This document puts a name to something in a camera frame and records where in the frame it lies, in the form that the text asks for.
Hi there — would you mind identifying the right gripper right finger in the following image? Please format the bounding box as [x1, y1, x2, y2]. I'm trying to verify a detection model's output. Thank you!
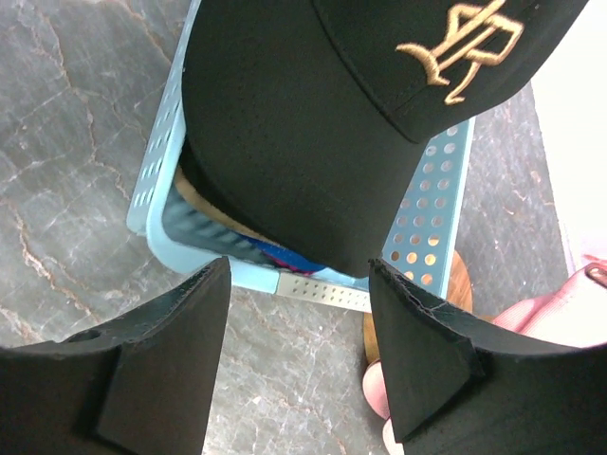
[368, 258, 607, 455]

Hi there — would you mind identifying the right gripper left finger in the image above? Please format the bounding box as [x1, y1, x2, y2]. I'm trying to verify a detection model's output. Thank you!
[1, 258, 231, 454]

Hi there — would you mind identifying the pink cap with R logo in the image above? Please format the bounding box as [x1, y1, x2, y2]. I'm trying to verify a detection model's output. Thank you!
[362, 253, 607, 455]

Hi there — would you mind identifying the black cap gold R logo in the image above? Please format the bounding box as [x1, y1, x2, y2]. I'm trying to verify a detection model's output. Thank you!
[179, 1, 584, 278]

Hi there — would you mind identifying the wooden hat stand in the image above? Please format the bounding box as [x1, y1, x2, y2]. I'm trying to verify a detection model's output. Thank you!
[362, 251, 473, 365]

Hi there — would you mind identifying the light blue plastic basket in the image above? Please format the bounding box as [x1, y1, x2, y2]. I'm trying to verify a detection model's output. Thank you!
[126, 1, 474, 312]

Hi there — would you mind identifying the tan cap in basket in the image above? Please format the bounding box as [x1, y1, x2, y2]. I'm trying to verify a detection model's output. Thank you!
[174, 166, 279, 246]

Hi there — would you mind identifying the colourful cap in basket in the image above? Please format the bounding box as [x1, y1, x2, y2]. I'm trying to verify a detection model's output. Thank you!
[239, 233, 325, 276]

